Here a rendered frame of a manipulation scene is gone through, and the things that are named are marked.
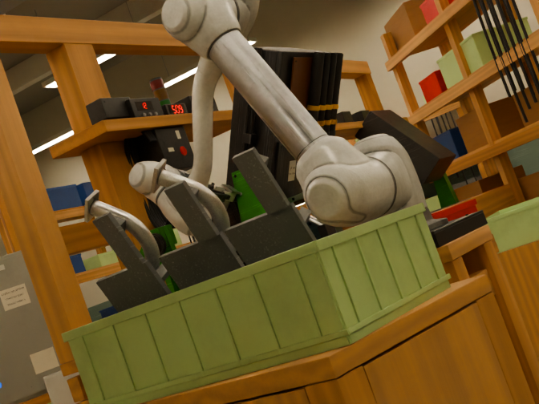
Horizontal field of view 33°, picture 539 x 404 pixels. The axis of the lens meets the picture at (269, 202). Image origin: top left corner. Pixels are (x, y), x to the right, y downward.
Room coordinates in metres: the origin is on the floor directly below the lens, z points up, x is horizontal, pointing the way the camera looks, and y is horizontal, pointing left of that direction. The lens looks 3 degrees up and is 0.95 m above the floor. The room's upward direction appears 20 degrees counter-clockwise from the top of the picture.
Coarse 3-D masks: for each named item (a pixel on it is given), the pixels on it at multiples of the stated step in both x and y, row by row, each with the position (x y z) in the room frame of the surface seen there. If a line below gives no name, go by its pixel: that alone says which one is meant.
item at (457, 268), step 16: (464, 256) 2.40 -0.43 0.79; (480, 256) 2.38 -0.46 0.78; (496, 256) 2.42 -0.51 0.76; (448, 272) 2.17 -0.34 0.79; (464, 272) 2.20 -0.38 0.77; (480, 272) 2.34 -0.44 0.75; (496, 272) 2.38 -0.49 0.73; (496, 288) 2.37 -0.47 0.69; (512, 304) 2.40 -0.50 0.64; (512, 320) 2.37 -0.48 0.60; (512, 336) 2.38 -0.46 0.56; (528, 352) 2.39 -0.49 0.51; (528, 368) 2.37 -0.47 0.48; (528, 384) 2.38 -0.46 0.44
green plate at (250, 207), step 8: (232, 176) 3.05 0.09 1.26; (240, 176) 3.03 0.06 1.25; (240, 184) 3.03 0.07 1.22; (248, 184) 3.01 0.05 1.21; (248, 192) 3.01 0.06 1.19; (240, 200) 3.02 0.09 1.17; (248, 200) 3.00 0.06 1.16; (256, 200) 2.98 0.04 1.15; (240, 208) 3.02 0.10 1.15; (248, 208) 3.00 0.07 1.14; (256, 208) 2.98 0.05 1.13; (240, 216) 3.02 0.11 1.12; (248, 216) 3.00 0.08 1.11
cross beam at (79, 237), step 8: (72, 224) 2.87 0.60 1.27; (80, 224) 2.90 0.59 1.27; (88, 224) 2.93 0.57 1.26; (64, 232) 2.83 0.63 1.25; (72, 232) 2.86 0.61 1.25; (80, 232) 2.89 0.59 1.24; (88, 232) 2.92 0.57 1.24; (96, 232) 2.95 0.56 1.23; (64, 240) 2.82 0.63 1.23; (72, 240) 2.85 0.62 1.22; (80, 240) 2.88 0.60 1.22; (88, 240) 2.91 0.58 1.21; (96, 240) 2.94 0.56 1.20; (104, 240) 2.97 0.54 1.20; (72, 248) 2.84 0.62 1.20; (80, 248) 2.87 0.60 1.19; (88, 248) 2.90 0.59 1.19
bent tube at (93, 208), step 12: (96, 192) 1.78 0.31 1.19; (96, 204) 1.77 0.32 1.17; (108, 204) 1.78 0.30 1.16; (84, 216) 1.79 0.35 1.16; (120, 216) 1.76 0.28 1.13; (132, 216) 1.77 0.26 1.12; (132, 228) 1.76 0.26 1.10; (144, 228) 1.77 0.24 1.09; (144, 240) 1.77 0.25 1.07; (144, 252) 1.79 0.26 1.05; (156, 252) 1.79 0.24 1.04; (156, 264) 1.80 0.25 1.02
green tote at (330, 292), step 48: (336, 240) 1.48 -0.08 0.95; (384, 240) 1.62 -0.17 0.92; (432, 240) 1.77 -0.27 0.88; (192, 288) 1.58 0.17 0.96; (240, 288) 1.53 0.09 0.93; (288, 288) 1.48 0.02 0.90; (336, 288) 1.45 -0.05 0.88; (384, 288) 1.57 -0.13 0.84; (432, 288) 1.70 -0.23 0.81; (96, 336) 1.73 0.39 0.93; (144, 336) 1.67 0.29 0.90; (192, 336) 1.61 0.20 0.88; (240, 336) 1.55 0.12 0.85; (288, 336) 1.50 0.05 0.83; (336, 336) 1.45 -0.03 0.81; (96, 384) 1.76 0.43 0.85; (144, 384) 1.69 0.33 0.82; (192, 384) 1.63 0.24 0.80
